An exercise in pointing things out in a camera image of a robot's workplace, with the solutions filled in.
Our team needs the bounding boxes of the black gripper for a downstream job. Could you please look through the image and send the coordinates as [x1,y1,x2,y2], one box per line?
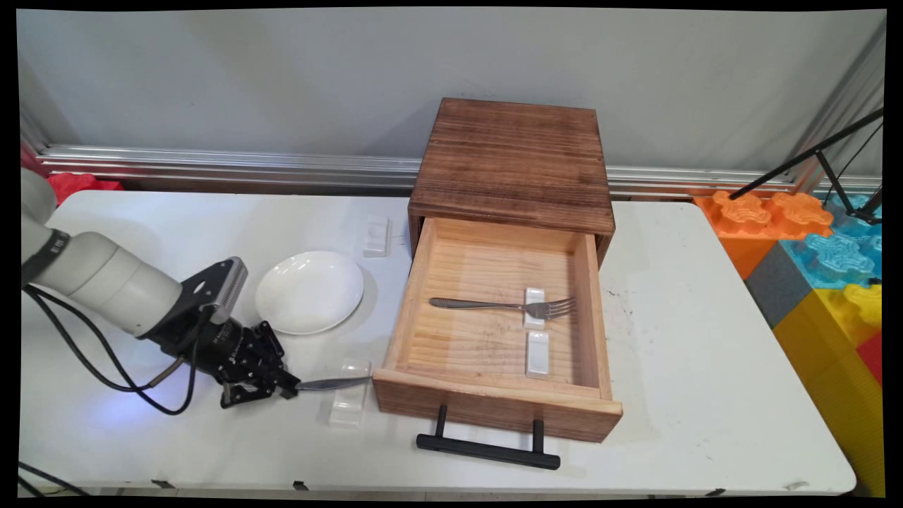
[182,317,303,411]

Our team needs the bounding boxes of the dark wooden drawer cabinet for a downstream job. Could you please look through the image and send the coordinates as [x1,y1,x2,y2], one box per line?
[407,97,617,270]

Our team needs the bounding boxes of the light wooden drawer, black handle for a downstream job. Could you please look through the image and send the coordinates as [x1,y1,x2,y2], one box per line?
[371,215,624,472]

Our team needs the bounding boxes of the steel table knife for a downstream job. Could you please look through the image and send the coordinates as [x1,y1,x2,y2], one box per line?
[296,375,374,394]

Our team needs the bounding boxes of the orange toy block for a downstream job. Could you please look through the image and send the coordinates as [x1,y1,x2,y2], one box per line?
[692,190,835,281]

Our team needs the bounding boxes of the black robot wrist cable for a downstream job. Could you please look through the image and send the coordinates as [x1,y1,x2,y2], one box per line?
[23,285,214,417]

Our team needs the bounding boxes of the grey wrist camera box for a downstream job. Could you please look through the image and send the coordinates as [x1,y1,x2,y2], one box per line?
[210,256,250,326]

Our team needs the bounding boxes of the aluminium wall rail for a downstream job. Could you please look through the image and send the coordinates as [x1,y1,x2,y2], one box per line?
[34,144,802,201]

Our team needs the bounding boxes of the grey toy block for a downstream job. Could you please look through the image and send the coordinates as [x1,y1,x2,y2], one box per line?
[744,241,820,329]

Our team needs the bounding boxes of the steel fork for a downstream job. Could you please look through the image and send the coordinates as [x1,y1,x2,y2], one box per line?
[428,295,578,320]

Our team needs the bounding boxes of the white round plate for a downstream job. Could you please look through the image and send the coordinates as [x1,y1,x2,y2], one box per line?
[253,250,366,337]

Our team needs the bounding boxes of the black tripod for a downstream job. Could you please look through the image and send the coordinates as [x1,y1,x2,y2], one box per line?
[728,107,885,227]

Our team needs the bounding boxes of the small red toy block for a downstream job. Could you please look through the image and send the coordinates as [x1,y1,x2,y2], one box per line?
[856,330,885,387]

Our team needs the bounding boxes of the large red toy block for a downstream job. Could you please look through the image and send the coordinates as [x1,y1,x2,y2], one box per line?
[47,171,125,207]

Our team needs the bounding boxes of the white ceramic cutlery rest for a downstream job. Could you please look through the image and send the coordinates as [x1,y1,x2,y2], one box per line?
[326,358,373,428]
[362,214,392,260]
[525,329,552,380]
[523,286,547,330]

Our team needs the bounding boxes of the blue toy block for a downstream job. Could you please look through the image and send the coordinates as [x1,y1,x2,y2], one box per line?
[779,193,884,291]

